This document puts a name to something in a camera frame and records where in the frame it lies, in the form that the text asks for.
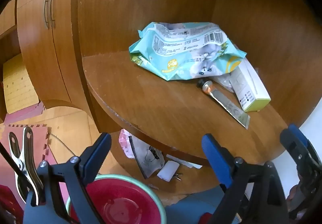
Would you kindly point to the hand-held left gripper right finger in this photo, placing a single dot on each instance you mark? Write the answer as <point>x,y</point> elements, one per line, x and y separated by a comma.
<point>216,158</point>

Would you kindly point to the yellow grid board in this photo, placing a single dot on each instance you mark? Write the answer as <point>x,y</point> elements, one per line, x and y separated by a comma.
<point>17,88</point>

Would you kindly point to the silver ointment tube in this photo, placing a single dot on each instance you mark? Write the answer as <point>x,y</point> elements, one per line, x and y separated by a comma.
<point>226,105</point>

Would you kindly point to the white and green carton box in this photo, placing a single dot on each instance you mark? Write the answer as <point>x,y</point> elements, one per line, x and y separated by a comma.
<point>249,88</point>

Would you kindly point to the metal spring clip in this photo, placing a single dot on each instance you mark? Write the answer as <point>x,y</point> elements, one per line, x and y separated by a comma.
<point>29,153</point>

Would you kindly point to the white paper strip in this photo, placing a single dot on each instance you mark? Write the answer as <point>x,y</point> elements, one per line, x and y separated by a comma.
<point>183,161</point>

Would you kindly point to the blue cloth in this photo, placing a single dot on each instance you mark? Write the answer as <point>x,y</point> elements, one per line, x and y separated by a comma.
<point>191,206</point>

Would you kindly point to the red cloth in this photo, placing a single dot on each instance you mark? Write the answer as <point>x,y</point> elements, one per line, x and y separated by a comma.
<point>10,206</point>

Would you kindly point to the teal wet wipes packet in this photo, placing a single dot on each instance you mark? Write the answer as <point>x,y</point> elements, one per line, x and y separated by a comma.
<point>181,55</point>

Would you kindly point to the wooden wardrobe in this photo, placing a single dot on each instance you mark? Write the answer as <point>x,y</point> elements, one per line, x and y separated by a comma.
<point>32,38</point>

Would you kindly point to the grey printed paper bag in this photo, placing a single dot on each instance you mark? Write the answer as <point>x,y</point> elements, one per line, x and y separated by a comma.
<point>148,161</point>

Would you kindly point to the red basin with green rim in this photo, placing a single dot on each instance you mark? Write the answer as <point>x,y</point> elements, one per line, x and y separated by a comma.
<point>120,201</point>

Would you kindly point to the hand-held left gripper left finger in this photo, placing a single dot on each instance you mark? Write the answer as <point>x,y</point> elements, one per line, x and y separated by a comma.
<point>96,153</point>

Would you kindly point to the clear plastic wrap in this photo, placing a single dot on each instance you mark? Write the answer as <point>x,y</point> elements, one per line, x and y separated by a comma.
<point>224,83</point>

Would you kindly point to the white paper piece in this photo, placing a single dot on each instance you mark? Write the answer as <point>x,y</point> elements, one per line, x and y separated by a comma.
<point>168,170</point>

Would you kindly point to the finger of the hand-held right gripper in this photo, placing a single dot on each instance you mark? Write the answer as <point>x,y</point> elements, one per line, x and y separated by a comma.
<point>298,142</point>

